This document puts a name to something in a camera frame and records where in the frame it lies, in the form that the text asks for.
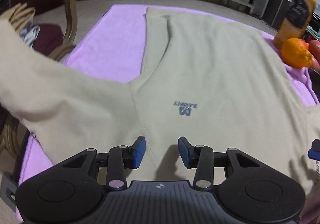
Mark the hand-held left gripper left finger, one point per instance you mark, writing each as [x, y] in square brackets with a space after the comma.
[138, 152]

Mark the black low cabinet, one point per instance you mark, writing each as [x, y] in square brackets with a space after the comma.
[275, 11]

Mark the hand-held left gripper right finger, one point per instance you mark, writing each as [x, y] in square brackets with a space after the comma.
[184, 152]

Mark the large orange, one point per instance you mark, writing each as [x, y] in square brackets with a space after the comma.
[296, 52]

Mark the purple fleece blanket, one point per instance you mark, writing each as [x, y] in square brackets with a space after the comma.
[112, 46]

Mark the stack of folded clothes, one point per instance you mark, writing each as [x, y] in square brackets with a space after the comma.
[22, 13]

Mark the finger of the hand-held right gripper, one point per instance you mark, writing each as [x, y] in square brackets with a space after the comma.
[315, 152]

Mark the grey plastic bracket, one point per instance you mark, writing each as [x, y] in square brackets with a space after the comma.
[5, 181]

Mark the oblong red apple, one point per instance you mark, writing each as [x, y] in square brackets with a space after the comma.
[316, 50]

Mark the beige sweatshirt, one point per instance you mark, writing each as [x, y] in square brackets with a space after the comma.
[212, 63]

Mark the orange juice bottle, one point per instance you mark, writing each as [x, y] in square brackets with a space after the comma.
[297, 13]

